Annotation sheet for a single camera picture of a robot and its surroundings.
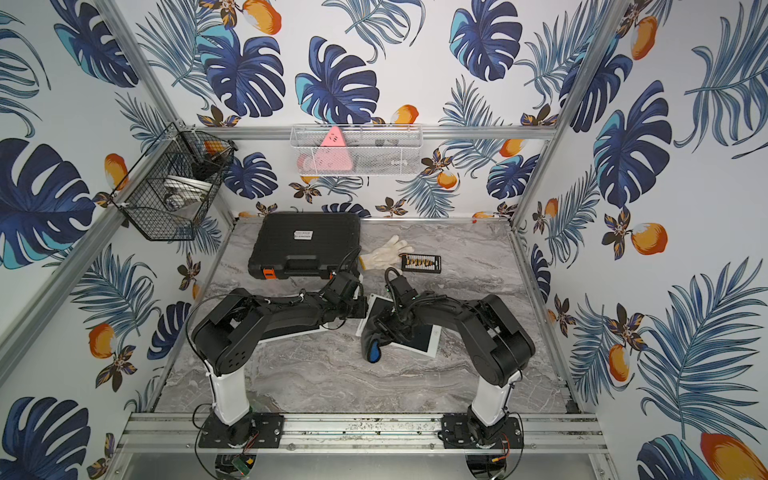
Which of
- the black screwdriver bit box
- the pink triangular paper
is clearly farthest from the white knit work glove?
the pink triangular paper

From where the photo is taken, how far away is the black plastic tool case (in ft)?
3.33

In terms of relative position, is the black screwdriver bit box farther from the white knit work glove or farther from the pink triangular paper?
the pink triangular paper

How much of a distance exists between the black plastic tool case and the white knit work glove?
7cm

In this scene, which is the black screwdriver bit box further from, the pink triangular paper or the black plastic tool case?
the pink triangular paper

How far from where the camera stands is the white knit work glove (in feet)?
3.57
